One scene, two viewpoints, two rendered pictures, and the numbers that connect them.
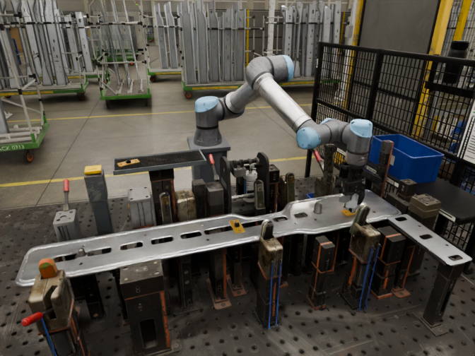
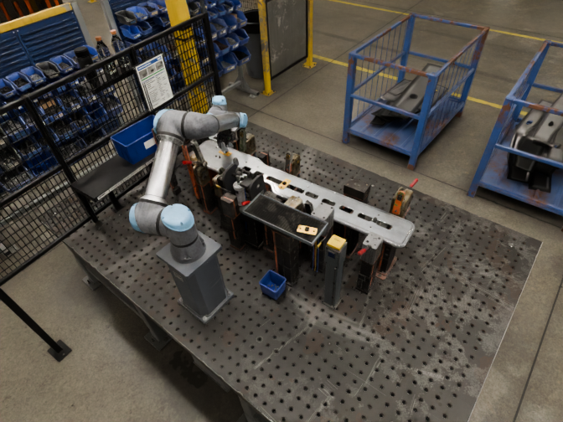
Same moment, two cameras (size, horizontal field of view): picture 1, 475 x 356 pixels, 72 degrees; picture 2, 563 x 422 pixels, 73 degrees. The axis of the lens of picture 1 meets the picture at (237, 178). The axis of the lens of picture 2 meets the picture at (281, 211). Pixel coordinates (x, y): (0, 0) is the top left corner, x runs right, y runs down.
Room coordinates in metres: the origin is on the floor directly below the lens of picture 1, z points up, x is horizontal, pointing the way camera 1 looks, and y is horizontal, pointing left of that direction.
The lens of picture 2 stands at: (1.95, 1.28, 2.38)
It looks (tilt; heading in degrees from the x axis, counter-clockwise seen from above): 45 degrees down; 235
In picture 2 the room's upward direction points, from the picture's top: 4 degrees counter-clockwise
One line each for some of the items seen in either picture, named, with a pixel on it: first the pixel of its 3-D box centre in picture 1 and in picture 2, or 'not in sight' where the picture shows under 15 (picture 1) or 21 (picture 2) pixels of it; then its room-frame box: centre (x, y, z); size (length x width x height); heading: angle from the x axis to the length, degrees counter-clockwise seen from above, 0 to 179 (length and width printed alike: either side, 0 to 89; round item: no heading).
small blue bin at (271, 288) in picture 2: not in sight; (272, 285); (1.38, 0.34, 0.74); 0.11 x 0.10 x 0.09; 108
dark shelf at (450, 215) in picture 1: (396, 171); (144, 151); (1.49, -0.79, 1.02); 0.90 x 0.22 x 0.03; 18
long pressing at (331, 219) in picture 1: (232, 229); (288, 185); (1.01, 0.02, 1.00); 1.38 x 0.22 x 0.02; 108
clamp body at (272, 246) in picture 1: (268, 281); (293, 180); (0.88, -0.11, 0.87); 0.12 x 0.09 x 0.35; 18
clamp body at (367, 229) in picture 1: (358, 266); (250, 159); (0.95, -0.45, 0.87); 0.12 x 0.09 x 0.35; 18
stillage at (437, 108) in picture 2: not in sight; (411, 87); (-1.18, -0.79, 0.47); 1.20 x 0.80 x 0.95; 13
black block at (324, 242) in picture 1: (320, 273); (265, 172); (0.94, -0.31, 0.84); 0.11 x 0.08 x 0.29; 18
